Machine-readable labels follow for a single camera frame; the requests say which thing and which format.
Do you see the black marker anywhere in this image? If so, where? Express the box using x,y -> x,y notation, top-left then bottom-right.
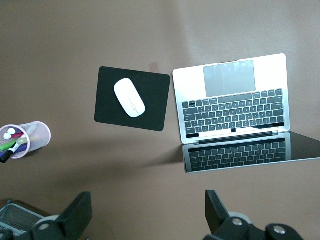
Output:
0,143 -> 25,165

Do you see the green marker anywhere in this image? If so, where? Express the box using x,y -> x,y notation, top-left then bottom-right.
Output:
0,139 -> 20,153

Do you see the pink mesh pen cup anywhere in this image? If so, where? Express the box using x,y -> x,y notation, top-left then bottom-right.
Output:
0,121 -> 52,160

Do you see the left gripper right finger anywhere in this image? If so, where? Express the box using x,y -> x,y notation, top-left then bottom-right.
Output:
203,189 -> 305,240

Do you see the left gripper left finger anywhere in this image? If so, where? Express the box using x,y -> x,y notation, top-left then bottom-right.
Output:
27,191 -> 93,240

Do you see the white computer mouse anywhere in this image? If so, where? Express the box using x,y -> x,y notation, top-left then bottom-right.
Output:
113,77 -> 146,118

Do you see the silver laptop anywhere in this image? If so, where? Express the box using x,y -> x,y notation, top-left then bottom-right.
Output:
172,53 -> 320,174

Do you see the black mouse pad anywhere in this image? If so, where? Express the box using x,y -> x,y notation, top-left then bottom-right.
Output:
93,65 -> 172,133

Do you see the silver mesh desk tray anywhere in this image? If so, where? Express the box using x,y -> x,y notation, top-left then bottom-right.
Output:
0,198 -> 60,237

